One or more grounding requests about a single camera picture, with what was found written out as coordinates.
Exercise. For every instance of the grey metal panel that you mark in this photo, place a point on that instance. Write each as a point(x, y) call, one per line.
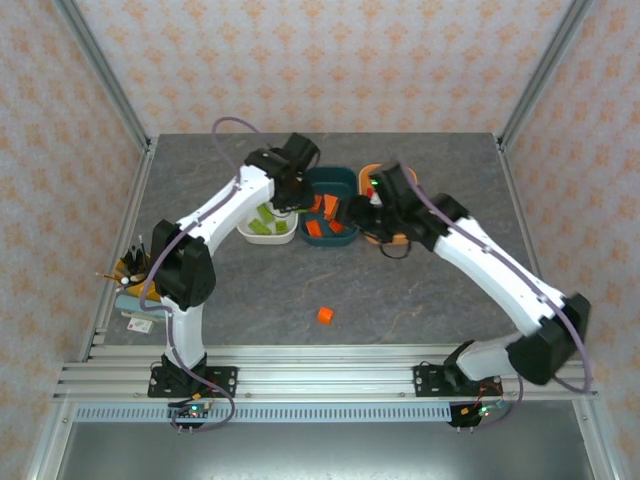
point(320, 455)

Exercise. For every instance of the orange tall lego brick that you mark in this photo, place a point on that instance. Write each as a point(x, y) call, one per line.
point(316, 202)

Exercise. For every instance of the green two-by-four lego brick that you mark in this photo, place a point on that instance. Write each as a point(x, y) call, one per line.
point(259, 227)
point(263, 214)

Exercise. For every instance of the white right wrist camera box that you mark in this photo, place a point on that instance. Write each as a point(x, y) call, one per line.
point(376, 200)

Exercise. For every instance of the teal plastic bin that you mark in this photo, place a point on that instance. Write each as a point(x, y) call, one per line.
point(325, 176)

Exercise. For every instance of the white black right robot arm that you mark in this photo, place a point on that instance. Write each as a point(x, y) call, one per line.
point(500, 280)

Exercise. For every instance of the black marker pen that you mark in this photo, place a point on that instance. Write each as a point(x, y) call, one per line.
point(135, 259)

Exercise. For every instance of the orange small lego cube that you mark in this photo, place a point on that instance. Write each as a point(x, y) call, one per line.
point(325, 315)

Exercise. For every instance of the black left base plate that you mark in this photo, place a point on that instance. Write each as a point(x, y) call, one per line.
point(222, 380)

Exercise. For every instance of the orange long lego brick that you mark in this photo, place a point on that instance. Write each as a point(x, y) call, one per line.
point(315, 228)

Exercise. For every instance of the green two-by-two lego brick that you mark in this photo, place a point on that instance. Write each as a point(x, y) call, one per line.
point(281, 227)

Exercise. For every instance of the aluminium upright frame post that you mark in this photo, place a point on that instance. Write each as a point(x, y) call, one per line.
point(544, 70)
point(102, 70)

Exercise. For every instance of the orange plastic bin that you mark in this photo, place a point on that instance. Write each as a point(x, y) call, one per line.
point(364, 175)

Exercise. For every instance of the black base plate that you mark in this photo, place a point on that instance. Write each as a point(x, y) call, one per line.
point(222, 380)
point(430, 381)

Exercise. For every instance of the white card with red mark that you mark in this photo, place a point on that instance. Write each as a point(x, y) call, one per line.
point(140, 325)

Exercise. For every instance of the yellow pencil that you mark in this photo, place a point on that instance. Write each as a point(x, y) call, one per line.
point(107, 275)

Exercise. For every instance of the aluminium side rail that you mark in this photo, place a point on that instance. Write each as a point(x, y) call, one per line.
point(141, 175)
point(517, 200)

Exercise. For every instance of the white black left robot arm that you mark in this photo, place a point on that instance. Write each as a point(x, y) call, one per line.
point(210, 220)

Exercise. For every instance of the orange two-by-two lego brick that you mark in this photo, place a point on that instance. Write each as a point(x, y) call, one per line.
point(336, 226)

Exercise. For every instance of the white plastic bin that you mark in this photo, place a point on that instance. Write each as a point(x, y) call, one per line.
point(265, 239)

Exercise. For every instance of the thin black pen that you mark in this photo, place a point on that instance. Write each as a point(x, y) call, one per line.
point(143, 247)

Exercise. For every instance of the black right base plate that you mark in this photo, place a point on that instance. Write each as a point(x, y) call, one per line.
point(430, 381)

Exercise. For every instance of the aluminium front rail beam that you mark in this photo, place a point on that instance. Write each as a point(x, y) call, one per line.
point(325, 372)

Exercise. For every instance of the yellow pencil cup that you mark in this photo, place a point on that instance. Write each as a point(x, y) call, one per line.
point(150, 291)

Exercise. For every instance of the orange curved slope lego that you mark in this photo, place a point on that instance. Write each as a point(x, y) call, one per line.
point(331, 206)

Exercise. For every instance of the small circuit board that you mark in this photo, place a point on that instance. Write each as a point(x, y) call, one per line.
point(194, 412)
point(482, 412)

